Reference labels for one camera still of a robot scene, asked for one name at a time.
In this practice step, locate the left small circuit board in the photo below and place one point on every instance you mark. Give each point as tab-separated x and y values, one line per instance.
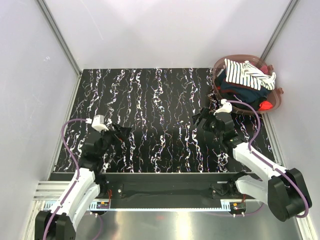
103	205

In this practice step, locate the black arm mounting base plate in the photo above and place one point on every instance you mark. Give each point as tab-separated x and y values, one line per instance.
165	190

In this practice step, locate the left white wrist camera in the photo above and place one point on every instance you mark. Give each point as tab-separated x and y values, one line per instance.
97	123

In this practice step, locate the right aluminium corner post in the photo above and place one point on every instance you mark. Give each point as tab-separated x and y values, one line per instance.
290	8

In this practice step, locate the aluminium frame rail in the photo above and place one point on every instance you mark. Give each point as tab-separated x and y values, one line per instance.
50	190

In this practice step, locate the pink garment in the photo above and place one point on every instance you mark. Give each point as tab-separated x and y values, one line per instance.
266	69

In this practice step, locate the small circuit board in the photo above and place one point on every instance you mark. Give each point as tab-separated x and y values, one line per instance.
103	205
238	206

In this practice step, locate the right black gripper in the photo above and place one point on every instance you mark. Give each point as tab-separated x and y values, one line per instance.
206	114

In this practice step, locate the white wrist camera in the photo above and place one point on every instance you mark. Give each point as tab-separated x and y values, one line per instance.
97	123
225	107

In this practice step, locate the orange red garment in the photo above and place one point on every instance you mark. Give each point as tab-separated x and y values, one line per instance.
265	106

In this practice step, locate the brown translucent plastic basket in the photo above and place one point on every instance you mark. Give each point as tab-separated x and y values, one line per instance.
240	107

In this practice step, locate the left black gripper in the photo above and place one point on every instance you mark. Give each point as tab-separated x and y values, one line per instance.
121	133

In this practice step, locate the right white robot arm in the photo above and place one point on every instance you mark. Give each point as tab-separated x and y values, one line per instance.
283	190

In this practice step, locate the navy tank top red trim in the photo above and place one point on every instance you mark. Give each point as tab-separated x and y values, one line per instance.
243	93

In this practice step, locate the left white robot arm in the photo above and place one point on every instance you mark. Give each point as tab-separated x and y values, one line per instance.
63	217

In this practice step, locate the left aluminium corner post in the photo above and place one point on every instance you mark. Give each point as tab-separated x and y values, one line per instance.
58	35

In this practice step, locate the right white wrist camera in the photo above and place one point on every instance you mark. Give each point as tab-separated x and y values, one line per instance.
225	107

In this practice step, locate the aluminium corner post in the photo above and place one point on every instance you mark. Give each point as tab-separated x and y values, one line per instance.
290	8
58	35

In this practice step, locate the black white striped tank top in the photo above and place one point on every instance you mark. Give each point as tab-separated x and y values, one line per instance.
246	74

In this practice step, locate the right small circuit board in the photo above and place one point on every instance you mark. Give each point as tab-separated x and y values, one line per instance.
238	206

